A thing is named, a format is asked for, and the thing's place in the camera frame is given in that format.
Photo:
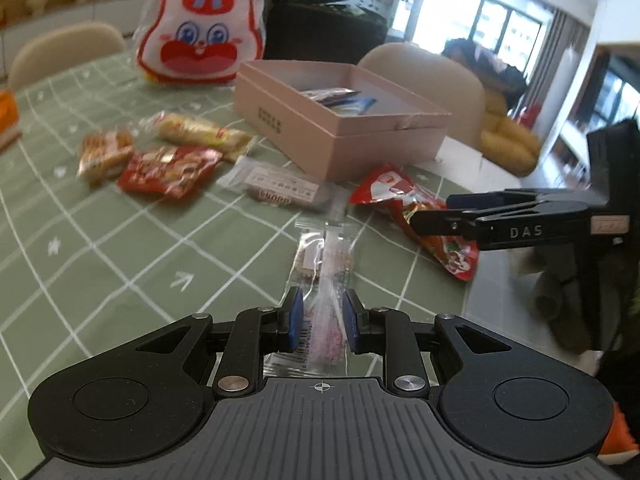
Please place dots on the orange tissue box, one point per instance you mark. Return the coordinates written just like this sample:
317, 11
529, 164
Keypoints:
7, 120

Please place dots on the red gold snack packet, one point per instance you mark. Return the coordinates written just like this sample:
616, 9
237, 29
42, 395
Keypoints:
170, 170

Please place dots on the clear packet grey snack bar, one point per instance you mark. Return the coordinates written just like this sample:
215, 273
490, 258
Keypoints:
285, 185

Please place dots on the red white rabbit bag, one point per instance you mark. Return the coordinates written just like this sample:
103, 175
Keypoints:
200, 25

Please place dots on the pink cardboard box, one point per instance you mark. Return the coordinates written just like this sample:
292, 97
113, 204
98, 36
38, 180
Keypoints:
310, 135

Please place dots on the red snack packet white label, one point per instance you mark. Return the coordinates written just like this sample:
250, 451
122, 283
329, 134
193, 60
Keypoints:
395, 190

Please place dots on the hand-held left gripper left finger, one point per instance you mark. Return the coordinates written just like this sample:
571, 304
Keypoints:
296, 315

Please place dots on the grey blue snack packet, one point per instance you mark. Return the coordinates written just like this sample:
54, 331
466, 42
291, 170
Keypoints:
330, 96

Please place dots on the yellow jacket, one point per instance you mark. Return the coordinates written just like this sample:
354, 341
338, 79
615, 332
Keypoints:
510, 140

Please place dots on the dark blue jacket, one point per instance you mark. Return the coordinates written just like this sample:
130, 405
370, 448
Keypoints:
480, 65

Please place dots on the green checked tablecloth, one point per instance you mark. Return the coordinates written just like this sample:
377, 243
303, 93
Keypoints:
100, 260

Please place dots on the black fish tank cabinet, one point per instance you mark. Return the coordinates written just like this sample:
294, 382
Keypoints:
325, 25

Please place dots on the brown cake snack packet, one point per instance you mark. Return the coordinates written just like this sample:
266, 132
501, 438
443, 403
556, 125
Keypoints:
105, 155

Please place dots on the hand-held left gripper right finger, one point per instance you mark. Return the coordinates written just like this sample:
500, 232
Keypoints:
351, 320

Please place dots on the clear packet pink snack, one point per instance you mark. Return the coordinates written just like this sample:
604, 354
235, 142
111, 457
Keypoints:
325, 260

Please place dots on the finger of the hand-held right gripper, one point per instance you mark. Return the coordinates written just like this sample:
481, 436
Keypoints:
470, 201
440, 222

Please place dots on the long yellow snack packet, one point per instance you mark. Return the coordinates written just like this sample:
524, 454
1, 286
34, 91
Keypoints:
195, 132

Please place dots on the white sideboard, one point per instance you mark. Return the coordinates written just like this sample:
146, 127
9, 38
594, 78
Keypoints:
60, 15

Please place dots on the beige chair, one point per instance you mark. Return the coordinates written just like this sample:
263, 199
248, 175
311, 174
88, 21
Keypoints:
65, 50
425, 75

